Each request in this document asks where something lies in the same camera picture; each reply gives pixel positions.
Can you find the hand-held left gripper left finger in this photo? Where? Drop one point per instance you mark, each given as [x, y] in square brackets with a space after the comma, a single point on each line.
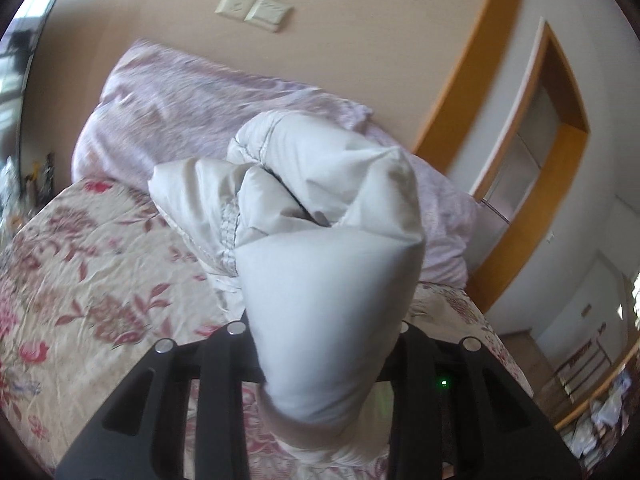
[225, 360]

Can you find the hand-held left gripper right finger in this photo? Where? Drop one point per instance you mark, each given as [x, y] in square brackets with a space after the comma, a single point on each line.
[415, 360]

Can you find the white puffer jacket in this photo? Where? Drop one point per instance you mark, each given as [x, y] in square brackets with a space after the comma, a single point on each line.
[325, 285]

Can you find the lilac crinkled pillow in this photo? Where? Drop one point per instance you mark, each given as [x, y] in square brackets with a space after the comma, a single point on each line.
[445, 220]
[175, 110]

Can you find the floral bedspread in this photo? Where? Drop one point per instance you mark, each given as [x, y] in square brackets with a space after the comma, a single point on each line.
[100, 285]

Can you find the light wooden chair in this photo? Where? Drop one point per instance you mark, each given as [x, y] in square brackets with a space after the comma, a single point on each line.
[585, 360]

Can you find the wooden framed glass sliding door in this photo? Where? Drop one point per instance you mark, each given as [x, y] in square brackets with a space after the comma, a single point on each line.
[560, 160]

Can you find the black television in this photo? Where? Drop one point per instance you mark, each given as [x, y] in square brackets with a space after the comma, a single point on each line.
[20, 85]

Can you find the small wall plate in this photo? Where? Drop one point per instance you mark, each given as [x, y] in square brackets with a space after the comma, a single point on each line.
[550, 237]

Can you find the white wall switch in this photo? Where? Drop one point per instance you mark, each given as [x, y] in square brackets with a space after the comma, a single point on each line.
[270, 12]

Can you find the white wall socket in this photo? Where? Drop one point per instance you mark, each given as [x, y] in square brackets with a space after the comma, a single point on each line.
[234, 4]

